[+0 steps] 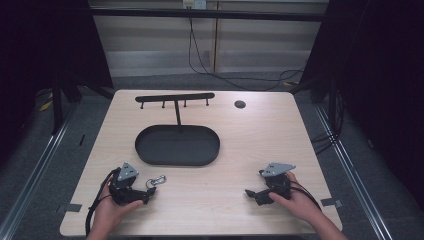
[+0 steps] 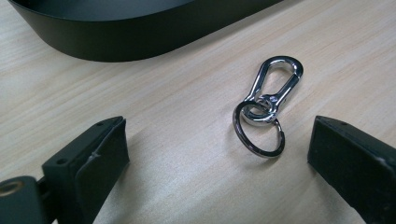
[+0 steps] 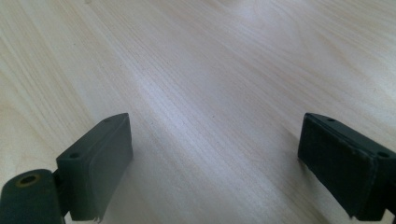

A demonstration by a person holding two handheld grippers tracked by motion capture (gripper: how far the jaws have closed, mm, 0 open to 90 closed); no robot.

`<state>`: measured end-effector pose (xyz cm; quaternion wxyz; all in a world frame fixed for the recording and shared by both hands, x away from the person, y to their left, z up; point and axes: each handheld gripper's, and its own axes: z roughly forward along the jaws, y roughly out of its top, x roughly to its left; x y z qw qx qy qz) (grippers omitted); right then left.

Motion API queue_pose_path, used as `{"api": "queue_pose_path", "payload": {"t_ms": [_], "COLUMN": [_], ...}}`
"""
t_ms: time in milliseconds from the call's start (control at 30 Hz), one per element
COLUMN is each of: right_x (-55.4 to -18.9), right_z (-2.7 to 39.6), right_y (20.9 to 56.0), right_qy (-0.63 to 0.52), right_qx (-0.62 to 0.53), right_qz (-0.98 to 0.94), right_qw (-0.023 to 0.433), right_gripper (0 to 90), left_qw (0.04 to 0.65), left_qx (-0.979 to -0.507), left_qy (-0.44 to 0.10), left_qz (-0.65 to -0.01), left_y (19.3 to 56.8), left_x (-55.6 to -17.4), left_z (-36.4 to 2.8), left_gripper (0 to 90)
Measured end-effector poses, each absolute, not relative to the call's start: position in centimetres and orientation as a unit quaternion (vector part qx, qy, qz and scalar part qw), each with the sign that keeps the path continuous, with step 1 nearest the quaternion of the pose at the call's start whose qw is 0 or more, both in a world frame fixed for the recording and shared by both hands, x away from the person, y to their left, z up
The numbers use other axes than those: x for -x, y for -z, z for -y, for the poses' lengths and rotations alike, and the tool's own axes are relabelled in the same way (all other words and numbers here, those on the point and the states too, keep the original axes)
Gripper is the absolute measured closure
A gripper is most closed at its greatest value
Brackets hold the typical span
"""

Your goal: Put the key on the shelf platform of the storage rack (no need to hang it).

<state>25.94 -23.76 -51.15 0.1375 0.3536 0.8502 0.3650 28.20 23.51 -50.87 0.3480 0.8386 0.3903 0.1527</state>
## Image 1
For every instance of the black metal stand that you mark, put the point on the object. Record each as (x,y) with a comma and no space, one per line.
(57,106)

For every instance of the black curtain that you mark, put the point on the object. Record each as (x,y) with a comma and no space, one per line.
(380,83)
(40,60)

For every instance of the person's left hand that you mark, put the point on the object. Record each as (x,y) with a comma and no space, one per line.
(110,213)

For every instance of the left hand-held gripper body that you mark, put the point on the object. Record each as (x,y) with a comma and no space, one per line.
(124,186)

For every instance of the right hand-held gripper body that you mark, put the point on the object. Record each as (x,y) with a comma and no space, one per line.
(277,181)

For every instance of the black horizontal frame bar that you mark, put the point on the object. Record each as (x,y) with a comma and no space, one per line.
(206,14)

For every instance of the black key rack with tray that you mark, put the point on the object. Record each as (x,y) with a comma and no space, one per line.
(176,145)

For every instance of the person's right hand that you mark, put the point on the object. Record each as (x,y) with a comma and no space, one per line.
(300,203)

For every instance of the silver keyring with carabiner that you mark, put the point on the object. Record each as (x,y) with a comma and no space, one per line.
(156,181)

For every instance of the round black table grommet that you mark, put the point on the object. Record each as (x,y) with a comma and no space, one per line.
(240,104)

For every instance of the metal floor rail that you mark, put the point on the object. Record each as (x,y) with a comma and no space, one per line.
(353,186)
(31,176)

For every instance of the white wall socket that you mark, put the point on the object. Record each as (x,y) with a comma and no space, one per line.
(194,4)

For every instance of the grey tape strip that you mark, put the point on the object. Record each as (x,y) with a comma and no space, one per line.
(331,202)
(70,208)

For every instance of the yellow floor tape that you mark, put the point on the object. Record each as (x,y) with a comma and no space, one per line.
(46,106)

